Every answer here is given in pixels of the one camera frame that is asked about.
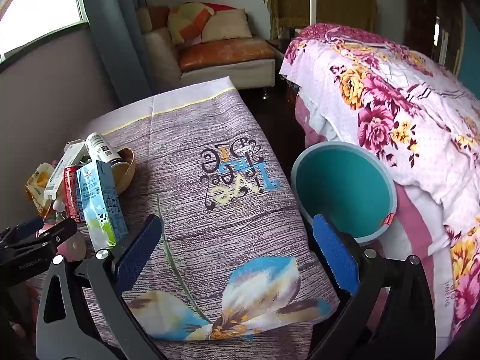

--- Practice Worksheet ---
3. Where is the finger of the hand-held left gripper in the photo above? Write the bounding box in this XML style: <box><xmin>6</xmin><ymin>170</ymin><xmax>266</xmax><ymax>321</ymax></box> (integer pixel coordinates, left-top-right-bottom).
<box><xmin>17</xmin><ymin>217</ymin><xmax>78</xmax><ymax>258</ymax></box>
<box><xmin>0</xmin><ymin>217</ymin><xmax>45</xmax><ymax>248</ymax></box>

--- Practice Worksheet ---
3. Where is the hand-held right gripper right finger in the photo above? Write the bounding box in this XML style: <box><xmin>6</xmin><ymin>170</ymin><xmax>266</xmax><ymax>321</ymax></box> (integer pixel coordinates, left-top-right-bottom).
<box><xmin>311</xmin><ymin>214</ymin><xmax>447</xmax><ymax>360</ymax></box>

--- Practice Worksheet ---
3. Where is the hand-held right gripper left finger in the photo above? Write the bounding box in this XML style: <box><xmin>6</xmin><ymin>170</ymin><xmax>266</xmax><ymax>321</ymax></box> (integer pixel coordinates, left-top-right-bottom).
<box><xmin>35</xmin><ymin>214</ymin><xmax>164</xmax><ymax>360</ymax></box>

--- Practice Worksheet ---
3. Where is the red drink can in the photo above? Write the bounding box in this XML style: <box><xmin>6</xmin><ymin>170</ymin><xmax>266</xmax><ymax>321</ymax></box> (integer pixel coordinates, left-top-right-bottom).
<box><xmin>62</xmin><ymin>165</ymin><xmax>88</xmax><ymax>226</ymax></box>

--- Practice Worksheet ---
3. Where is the yellow orange snack bag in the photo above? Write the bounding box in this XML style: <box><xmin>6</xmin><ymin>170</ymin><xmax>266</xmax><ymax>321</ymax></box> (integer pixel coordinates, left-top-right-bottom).
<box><xmin>24</xmin><ymin>162</ymin><xmax>55</xmax><ymax>218</ymax></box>

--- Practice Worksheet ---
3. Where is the blue green milk carton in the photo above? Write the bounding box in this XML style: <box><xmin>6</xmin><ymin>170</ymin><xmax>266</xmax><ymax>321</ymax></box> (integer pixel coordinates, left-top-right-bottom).
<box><xmin>76</xmin><ymin>158</ymin><xmax>129</xmax><ymax>251</ymax></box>

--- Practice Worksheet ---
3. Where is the long white cardboard box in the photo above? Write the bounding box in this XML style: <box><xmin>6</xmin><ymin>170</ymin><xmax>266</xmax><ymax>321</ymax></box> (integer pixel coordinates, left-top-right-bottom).
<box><xmin>43</xmin><ymin>139</ymin><xmax>88</xmax><ymax>201</ymax></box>

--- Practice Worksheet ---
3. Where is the teal trash bin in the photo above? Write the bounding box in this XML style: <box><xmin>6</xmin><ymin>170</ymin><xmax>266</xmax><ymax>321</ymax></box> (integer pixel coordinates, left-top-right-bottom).
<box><xmin>290</xmin><ymin>141</ymin><xmax>397</xmax><ymax>246</ymax></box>

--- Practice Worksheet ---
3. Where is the wooden bowl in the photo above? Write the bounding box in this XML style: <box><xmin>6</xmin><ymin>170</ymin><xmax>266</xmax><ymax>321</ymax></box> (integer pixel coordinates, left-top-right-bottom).
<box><xmin>112</xmin><ymin>147</ymin><xmax>136</xmax><ymax>196</ymax></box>

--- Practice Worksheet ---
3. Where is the white plastic bottle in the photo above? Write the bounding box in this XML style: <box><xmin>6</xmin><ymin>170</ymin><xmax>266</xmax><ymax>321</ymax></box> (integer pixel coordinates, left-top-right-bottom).
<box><xmin>85</xmin><ymin>132</ymin><xmax>130</xmax><ymax>173</ymax></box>

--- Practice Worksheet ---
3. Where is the pink bed sheet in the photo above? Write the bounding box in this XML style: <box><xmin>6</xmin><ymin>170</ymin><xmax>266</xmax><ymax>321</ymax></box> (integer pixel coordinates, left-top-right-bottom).
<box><xmin>294</xmin><ymin>94</ymin><xmax>458</xmax><ymax>346</ymax></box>

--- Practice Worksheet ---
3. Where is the printed purple tablecloth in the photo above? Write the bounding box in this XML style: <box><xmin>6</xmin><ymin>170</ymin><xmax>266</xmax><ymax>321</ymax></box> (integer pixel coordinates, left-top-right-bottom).
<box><xmin>80</xmin><ymin>76</ymin><xmax>340</xmax><ymax>342</ymax></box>

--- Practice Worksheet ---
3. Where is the floral pink bedspread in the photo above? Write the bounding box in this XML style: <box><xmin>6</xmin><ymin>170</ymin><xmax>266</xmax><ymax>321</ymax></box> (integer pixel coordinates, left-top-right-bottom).
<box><xmin>279</xmin><ymin>22</ymin><xmax>480</xmax><ymax>346</ymax></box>

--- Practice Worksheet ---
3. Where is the cream sofa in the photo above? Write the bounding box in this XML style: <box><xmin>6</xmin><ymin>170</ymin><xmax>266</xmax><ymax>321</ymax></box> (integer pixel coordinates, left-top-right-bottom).
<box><xmin>137</xmin><ymin>5</ymin><xmax>276</xmax><ymax>91</ymax></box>

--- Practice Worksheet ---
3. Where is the orange seat cushion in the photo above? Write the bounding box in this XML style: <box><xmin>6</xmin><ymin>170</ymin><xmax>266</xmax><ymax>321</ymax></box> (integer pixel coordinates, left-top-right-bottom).
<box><xmin>178</xmin><ymin>39</ymin><xmax>275</xmax><ymax>72</ymax></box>

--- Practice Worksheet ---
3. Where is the window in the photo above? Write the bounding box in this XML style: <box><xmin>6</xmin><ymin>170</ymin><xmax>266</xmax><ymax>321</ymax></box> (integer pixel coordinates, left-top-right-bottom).
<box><xmin>0</xmin><ymin>0</ymin><xmax>85</xmax><ymax>61</ymax></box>

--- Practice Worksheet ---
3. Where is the yellow orange patchwork pillow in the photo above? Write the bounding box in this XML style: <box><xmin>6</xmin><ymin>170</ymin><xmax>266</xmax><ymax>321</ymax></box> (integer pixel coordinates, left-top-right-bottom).
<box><xmin>167</xmin><ymin>2</ymin><xmax>214</xmax><ymax>46</ymax></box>

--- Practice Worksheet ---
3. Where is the orange back cushion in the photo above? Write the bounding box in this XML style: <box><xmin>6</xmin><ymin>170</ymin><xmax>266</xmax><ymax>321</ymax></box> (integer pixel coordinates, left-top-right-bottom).
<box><xmin>148</xmin><ymin>5</ymin><xmax>171</xmax><ymax>31</ymax></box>

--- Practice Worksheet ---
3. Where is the beige pillow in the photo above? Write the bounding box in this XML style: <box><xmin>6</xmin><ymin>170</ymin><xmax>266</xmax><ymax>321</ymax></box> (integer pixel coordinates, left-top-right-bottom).
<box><xmin>202</xmin><ymin>8</ymin><xmax>253</xmax><ymax>43</ymax></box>

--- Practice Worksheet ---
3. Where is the dark wooden cabinet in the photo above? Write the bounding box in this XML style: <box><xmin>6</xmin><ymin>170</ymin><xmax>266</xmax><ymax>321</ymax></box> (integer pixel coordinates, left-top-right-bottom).
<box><xmin>405</xmin><ymin>0</ymin><xmax>466</xmax><ymax>76</ymax></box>

